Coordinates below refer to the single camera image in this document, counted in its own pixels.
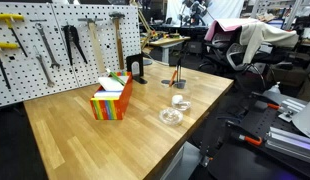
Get black pliers tool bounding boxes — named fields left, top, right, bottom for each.
left=62, top=25, right=87, bottom=64

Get background wooden desk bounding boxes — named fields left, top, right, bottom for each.
left=150, top=36, right=189, bottom=64

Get black metal bookend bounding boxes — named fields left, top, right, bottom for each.
left=126, top=54, right=147, bottom=84

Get clear glass jar lid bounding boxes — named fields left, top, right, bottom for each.
left=159, top=108, right=183, bottom=125

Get thin green book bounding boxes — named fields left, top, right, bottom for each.
left=106, top=68, right=126, bottom=86

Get left white pegboard panel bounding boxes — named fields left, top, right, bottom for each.
left=0, top=2, right=78, bottom=107

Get upper yellow T-handle wrench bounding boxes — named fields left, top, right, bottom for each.
left=0, top=13, right=27, bottom=55

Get white pegboard panel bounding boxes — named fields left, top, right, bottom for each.
left=52, top=4, right=141, bottom=87
left=0, top=2, right=78, bottom=107

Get rainbow striped cardboard box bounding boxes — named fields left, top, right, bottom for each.
left=90, top=72, right=132, bottom=120

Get black office chair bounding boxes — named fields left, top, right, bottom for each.
left=198, top=25, right=279, bottom=89

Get brown wooden handle hammer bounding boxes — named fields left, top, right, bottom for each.
left=109, top=12, right=124, bottom=70

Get beige jacket on chair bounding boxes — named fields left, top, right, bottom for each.
left=239, top=22, right=299, bottom=64

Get small white object in jar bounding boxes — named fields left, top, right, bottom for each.
left=172, top=95, right=183, bottom=104

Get pink cloth on chair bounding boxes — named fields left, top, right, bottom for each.
left=204, top=18, right=258, bottom=41

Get long silver combination wrench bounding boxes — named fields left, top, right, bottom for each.
left=35, top=23, right=60, bottom=69

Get white book in box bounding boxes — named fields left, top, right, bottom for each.
left=98, top=77, right=124, bottom=91

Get yellow t-handle wrench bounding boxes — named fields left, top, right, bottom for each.
left=0, top=13, right=27, bottom=55
left=0, top=42, right=18, bottom=89

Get right white pegboard panel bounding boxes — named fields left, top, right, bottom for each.
left=52, top=4, right=141, bottom=87

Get light wooden handle hammer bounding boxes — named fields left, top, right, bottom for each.
left=79, top=18, right=106, bottom=73

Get clear glass jar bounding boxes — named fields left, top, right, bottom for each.
left=171, top=82, right=191, bottom=111

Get lower yellow T-handle wrench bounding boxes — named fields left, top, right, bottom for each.
left=0, top=42, right=18, bottom=89

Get orange handled black clamp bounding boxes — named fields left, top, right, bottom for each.
left=224, top=121, right=262, bottom=146

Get black stand with orange tool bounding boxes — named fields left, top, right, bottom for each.
left=161, top=58, right=186, bottom=89

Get short silver wrench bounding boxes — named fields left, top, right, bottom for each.
left=33, top=45, right=55, bottom=87

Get aluminium extrusion rails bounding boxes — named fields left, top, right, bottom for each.
left=265, top=127, right=310, bottom=163

